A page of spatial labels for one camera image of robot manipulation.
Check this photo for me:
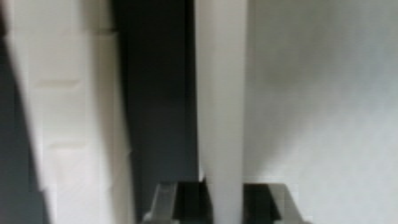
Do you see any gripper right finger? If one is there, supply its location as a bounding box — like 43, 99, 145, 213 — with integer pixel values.
244, 183, 312, 224

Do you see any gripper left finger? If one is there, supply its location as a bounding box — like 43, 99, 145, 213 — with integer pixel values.
141, 182, 210, 224

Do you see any white desk top tray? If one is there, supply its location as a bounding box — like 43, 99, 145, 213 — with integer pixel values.
196, 0, 398, 224

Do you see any white L-shaped fence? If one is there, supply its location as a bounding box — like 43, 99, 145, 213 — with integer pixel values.
2, 0, 136, 224

